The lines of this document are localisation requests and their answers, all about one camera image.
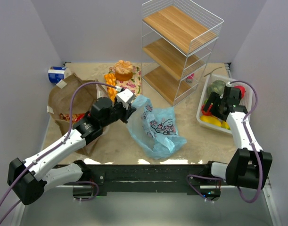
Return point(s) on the yellow mango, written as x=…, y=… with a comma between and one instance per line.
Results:
x=211, y=120

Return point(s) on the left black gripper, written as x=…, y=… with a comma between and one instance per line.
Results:
x=124, y=111

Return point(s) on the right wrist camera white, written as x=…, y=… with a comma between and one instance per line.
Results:
x=229, y=84

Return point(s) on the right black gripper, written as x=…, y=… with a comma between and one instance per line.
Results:
x=211, y=105

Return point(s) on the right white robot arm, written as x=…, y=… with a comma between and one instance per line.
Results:
x=250, y=165

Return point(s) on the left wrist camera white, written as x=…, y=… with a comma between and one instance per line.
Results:
x=126, y=96

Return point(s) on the peeled orange on cup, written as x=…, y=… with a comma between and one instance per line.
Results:
x=123, y=70

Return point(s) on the blue white paper roll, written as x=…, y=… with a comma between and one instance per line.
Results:
x=56, y=74

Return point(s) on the yellow banana bunch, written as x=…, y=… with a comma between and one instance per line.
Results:
x=225, y=125

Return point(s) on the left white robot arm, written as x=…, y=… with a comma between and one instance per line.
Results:
x=30, y=178

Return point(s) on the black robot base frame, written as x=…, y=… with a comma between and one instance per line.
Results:
x=177, y=178

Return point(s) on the red tomato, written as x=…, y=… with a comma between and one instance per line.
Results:
x=206, y=113

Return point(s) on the blue plastic bag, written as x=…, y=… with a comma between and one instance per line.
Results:
x=154, y=129

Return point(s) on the red snack packet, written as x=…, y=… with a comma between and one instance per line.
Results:
x=75, y=117

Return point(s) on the green melon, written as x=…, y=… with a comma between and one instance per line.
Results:
x=217, y=86

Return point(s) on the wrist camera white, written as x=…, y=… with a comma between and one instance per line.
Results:
x=126, y=96
x=229, y=84

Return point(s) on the floral pattern tray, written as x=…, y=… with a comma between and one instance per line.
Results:
x=134, y=84

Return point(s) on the white wire wooden shelf rack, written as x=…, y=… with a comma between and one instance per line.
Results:
x=178, y=37

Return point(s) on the red apple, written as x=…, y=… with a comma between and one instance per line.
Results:
x=242, y=90

